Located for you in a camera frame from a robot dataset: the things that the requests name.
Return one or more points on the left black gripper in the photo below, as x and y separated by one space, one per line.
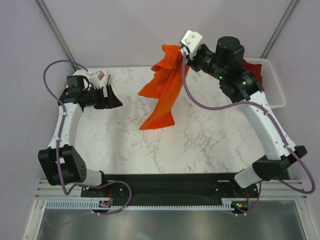
110 101

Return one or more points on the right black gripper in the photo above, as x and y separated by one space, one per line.
191 63

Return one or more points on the orange t shirt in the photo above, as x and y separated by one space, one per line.
165 86

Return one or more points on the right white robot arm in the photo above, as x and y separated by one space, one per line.
245 91

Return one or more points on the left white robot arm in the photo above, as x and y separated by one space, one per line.
60 161

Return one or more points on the folded white t shirt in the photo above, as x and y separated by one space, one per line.
80 72

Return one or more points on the red t shirt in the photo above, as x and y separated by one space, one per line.
252 70

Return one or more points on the white plastic basket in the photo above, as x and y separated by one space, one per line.
270 82

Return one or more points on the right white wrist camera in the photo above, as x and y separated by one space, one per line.
190 43

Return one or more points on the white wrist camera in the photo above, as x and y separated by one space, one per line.
99 78
190 43

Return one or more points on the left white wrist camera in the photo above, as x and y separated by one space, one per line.
99 78

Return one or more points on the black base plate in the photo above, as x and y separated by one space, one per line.
172 200

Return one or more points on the aluminium rail frame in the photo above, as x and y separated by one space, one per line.
218 189

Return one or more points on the white slotted cable duct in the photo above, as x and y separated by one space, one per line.
98 205

